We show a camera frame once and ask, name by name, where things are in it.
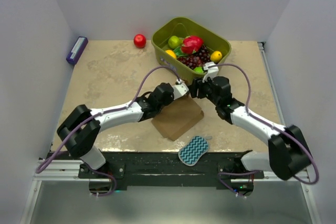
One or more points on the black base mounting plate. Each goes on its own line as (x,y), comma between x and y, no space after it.
(164,169)

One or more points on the purple rectangular box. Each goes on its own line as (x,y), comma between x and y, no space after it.
(77,50)

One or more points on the green plastic tub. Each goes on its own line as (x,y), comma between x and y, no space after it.
(183,27)

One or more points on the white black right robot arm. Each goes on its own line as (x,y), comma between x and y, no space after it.
(288,153)

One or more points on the green lime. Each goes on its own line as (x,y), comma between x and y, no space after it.
(198,69)

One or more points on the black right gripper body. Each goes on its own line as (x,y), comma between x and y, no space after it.
(207,92)

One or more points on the brown cardboard paper box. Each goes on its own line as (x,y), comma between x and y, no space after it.
(177,118)

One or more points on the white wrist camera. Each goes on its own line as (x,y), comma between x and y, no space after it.
(180,89)
(210,70)

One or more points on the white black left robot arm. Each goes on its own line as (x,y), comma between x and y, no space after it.
(80,129)

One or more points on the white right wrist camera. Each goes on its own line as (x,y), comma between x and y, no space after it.
(210,70)

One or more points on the red apple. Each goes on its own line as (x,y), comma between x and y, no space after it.
(139,40)

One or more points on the blue zigzag sponge cloth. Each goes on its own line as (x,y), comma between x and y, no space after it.
(191,153)

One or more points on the purple grape bunch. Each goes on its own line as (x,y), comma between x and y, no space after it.
(197,59)

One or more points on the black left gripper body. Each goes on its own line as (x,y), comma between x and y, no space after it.
(171,99)

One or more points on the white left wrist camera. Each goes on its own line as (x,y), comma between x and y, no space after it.
(180,89)

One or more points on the orange fruit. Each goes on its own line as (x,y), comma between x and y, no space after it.
(171,53)

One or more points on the green apple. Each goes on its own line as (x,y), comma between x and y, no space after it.
(174,42)

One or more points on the red dragon fruit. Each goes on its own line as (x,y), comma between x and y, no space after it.
(191,44)

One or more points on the yellow lemon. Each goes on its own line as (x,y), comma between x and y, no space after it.
(216,56)

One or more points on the aluminium rail frame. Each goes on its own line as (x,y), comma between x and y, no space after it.
(267,205)

